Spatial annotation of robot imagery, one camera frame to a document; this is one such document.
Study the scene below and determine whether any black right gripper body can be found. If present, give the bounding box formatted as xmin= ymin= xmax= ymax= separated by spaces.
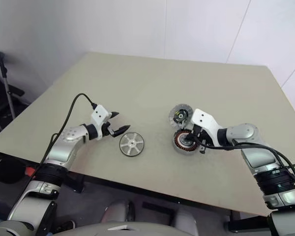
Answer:
xmin=186 ymin=124 xmax=214 ymax=154

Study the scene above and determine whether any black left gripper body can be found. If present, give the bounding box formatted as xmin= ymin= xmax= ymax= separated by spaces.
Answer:
xmin=101 ymin=119 xmax=116 ymax=139

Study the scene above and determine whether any motor stator with copper windings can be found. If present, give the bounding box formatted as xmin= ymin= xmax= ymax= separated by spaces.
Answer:
xmin=172 ymin=129 xmax=202 ymax=155

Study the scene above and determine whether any silver spoked rotor disc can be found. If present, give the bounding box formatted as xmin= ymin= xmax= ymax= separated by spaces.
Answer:
xmin=118 ymin=131 xmax=146 ymax=157

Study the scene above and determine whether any grey motor end cap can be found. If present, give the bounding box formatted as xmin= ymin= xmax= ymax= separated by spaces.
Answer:
xmin=168 ymin=103 xmax=194 ymax=128

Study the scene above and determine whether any black table crossbar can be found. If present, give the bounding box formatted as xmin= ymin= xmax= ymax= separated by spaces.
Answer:
xmin=142 ymin=201 xmax=178 ymax=216

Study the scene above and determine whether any grey rounded robot leg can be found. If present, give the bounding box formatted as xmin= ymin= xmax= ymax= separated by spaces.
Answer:
xmin=102 ymin=199 xmax=136 ymax=222
xmin=171 ymin=206 xmax=200 ymax=233

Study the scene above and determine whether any black table leg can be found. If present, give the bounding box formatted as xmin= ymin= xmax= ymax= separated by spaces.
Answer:
xmin=223 ymin=210 xmax=243 ymax=231

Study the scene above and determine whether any grey robot torso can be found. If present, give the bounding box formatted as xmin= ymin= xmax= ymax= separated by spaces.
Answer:
xmin=0 ymin=219 xmax=200 ymax=236

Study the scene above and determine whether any black shoe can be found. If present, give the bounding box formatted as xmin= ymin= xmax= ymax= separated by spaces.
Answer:
xmin=60 ymin=220 xmax=77 ymax=232

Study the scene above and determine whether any black bag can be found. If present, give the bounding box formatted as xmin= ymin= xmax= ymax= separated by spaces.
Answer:
xmin=0 ymin=151 xmax=28 ymax=185

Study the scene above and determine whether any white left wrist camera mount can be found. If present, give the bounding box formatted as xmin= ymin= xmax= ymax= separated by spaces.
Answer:
xmin=91 ymin=104 xmax=112 ymax=141

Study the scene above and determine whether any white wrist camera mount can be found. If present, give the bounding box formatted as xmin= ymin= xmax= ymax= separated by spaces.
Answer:
xmin=91 ymin=104 xmax=112 ymax=141
xmin=191 ymin=108 xmax=223 ymax=148

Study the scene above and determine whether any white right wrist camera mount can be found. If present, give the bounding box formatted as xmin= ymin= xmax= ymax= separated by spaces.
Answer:
xmin=191 ymin=108 xmax=223 ymax=148

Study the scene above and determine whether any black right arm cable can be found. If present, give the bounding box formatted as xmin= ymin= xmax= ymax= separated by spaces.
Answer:
xmin=199 ymin=140 xmax=295 ymax=193

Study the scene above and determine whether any black folding frame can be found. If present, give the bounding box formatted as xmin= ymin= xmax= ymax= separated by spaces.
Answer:
xmin=0 ymin=71 xmax=25 ymax=131

